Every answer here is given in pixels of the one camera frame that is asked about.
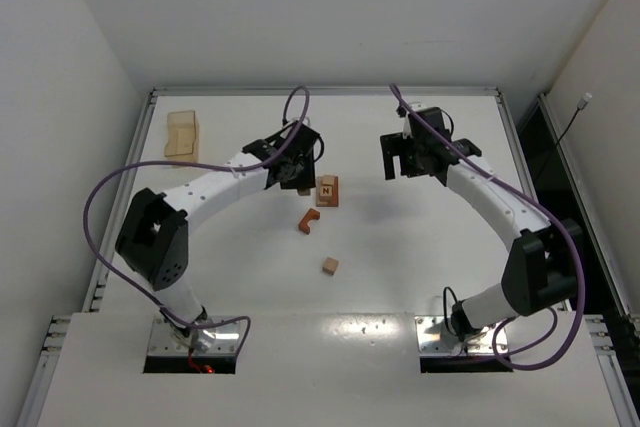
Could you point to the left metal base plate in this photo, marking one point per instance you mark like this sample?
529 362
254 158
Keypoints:
165 340

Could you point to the letter N wood cube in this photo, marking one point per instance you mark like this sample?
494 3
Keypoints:
325 193

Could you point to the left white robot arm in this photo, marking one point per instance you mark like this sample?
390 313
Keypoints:
154 238

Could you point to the lone light wood cube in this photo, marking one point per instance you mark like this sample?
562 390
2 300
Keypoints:
330 266

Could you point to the brown arch wood block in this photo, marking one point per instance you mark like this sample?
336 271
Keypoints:
304 225

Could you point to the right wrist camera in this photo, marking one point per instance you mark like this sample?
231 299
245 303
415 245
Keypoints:
406 117

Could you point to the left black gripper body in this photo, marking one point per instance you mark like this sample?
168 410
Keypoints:
306 167

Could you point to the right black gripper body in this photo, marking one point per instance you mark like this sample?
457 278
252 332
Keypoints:
391 148

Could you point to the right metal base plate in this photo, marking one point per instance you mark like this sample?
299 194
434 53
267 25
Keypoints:
435 341

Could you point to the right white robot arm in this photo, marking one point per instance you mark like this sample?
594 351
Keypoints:
540 269

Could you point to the metal base plate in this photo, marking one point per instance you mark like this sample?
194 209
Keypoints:
165 340
435 341

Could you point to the reddish long wood block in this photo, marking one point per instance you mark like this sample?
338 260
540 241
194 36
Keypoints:
334 199

